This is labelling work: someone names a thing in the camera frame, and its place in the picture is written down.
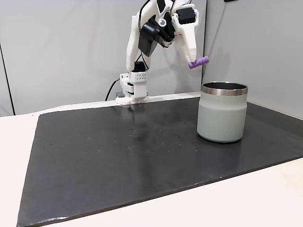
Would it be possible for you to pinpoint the purple pen grip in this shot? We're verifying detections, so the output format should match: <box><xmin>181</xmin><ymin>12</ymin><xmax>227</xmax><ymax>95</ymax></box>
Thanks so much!
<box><xmin>188</xmin><ymin>56</ymin><xmax>210</xmax><ymax>70</ymax></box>

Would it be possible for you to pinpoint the pale green steel-rimmed cup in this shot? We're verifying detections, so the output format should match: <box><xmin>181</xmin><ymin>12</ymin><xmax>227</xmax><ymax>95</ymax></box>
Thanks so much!
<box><xmin>196</xmin><ymin>81</ymin><xmax>249</xmax><ymax>143</ymax></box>

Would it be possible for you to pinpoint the black table mat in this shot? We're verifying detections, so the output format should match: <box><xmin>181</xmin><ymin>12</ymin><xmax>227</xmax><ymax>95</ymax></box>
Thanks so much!
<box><xmin>16</xmin><ymin>96</ymin><xmax>303</xmax><ymax>227</ymax></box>

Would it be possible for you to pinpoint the black camera box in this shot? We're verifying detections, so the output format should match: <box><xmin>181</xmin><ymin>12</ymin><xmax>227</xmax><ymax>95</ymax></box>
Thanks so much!
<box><xmin>137</xmin><ymin>14</ymin><xmax>176</xmax><ymax>58</ymax></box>

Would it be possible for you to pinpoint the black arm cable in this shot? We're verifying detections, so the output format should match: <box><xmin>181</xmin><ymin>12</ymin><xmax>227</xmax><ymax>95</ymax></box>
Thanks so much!
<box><xmin>138</xmin><ymin>0</ymin><xmax>152</xmax><ymax>33</ymax></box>

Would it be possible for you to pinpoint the black power cable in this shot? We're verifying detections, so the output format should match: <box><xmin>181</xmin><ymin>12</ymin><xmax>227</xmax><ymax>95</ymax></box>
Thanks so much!
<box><xmin>105</xmin><ymin>79</ymin><xmax>121</xmax><ymax>102</ymax></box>

